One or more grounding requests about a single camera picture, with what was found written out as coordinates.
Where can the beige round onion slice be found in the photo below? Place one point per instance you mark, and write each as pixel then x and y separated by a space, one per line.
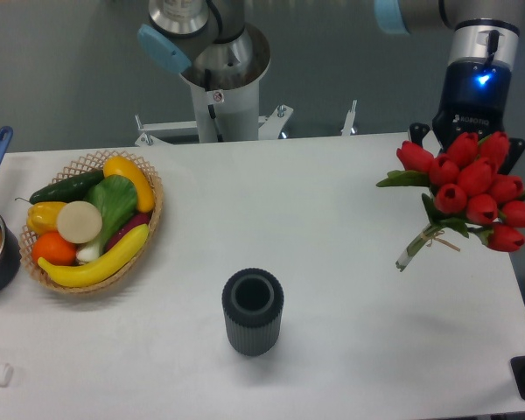
pixel 79 222

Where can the green leafy bok choy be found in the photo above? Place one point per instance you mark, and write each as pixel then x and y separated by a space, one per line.
pixel 116 199

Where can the yellow squash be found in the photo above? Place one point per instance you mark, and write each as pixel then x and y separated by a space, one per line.
pixel 122 166

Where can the woven wicker basket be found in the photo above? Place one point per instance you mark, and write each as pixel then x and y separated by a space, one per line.
pixel 92 162

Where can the dark grey ribbed vase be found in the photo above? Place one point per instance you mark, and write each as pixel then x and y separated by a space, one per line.
pixel 252 303

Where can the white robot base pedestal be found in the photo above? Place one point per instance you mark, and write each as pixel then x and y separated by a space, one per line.
pixel 219 55

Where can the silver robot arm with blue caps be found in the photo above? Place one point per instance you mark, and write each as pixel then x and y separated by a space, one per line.
pixel 483 31

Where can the green cucumber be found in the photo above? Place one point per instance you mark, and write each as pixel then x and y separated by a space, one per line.
pixel 67 190

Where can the yellow bell pepper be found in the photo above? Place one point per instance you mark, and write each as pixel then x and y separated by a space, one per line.
pixel 42 217

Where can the purple eggplant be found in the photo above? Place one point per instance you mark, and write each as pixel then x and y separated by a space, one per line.
pixel 134 221

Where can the yellow banana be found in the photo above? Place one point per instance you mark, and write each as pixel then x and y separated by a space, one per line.
pixel 102 268

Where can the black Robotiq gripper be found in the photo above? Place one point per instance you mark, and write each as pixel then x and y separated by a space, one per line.
pixel 473 99

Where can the white metal mounting frame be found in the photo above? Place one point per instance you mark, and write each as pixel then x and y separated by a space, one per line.
pixel 270 127

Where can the orange fruit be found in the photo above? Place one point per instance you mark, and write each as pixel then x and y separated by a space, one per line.
pixel 54 248

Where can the red tulip bouquet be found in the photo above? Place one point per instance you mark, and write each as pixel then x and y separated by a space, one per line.
pixel 468 192

